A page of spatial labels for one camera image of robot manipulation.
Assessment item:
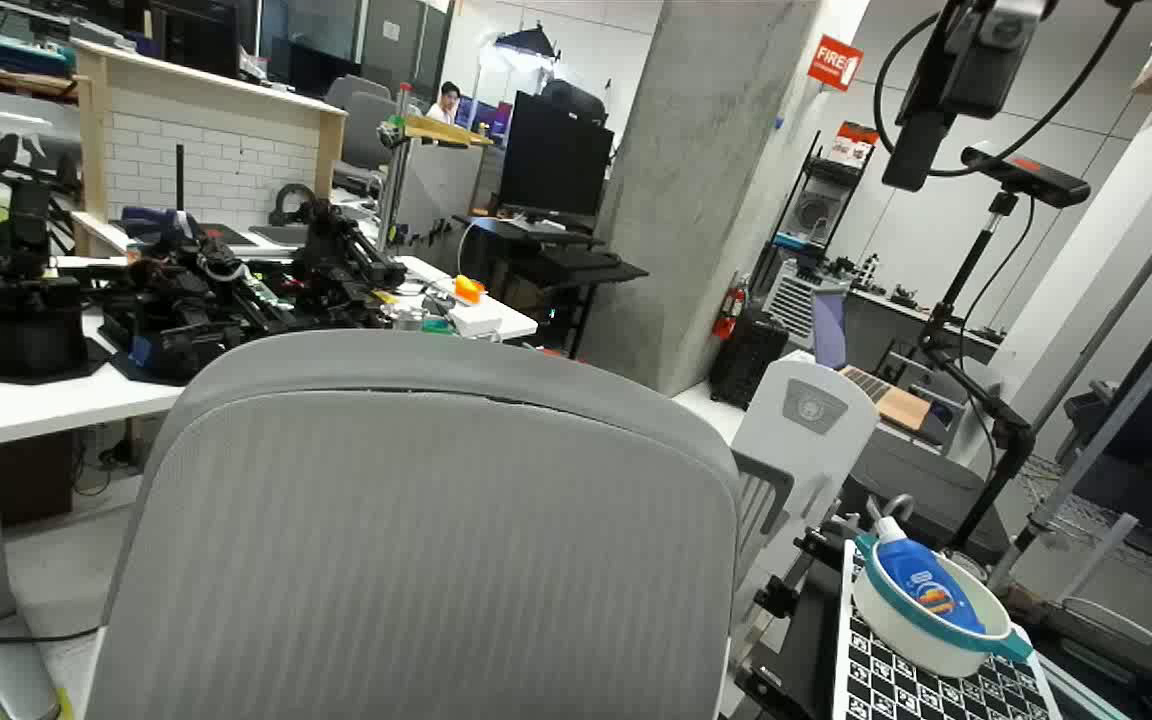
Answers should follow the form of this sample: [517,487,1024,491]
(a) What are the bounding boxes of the black white checker board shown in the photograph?
[829,538,1066,720]

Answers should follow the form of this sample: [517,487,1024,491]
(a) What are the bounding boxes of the blue bottle white cap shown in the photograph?
[873,517,988,632]

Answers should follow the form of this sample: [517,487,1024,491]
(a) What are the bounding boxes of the grey background office chair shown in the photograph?
[323,72,400,192]

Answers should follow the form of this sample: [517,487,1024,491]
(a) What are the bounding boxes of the long white work table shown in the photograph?
[0,244,544,637]

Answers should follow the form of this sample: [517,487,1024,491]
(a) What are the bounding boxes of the black robot parts pile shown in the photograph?
[99,192,406,390]

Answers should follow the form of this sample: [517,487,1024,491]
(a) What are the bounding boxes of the black stereo camera bar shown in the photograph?
[954,143,1097,213]

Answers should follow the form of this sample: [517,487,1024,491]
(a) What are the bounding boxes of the wood framed white brick panel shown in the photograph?
[72,38,350,234]

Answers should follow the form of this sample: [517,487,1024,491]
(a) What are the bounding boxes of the black computer monitor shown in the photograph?
[496,87,617,225]

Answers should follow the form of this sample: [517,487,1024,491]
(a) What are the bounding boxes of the red square sign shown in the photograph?
[805,33,869,95]

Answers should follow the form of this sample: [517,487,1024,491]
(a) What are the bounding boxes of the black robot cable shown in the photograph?
[869,0,1145,186]

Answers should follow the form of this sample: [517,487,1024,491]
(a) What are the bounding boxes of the grey cabinet yellow top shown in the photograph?
[378,111,496,256]

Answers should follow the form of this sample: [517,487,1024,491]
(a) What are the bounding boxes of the black wire shelf rack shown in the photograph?
[747,128,864,320]

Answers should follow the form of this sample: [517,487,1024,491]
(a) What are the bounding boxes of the black desk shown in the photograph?
[459,213,650,361]

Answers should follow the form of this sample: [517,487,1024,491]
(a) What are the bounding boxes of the red sign white text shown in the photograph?
[829,122,885,171]

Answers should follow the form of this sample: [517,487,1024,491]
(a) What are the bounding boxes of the black robot arm on base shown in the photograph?
[0,133,107,390]

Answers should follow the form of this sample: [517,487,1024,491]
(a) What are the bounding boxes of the grey office chair back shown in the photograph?
[81,330,745,720]

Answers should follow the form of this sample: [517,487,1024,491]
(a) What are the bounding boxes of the white bowl teal rim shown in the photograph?
[851,532,1034,682]

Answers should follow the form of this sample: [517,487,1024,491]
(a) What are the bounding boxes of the person in white shirt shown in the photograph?
[418,77,468,128]

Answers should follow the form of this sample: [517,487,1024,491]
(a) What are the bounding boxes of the black camera tripod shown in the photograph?
[917,192,1040,557]

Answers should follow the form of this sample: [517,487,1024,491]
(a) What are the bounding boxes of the red fire extinguisher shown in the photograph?
[708,282,750,348]

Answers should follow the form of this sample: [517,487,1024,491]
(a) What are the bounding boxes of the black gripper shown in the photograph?
[881,0,1049,192]

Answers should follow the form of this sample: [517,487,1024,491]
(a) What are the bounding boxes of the brown cardboard box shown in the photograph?
[869,375,943,440]

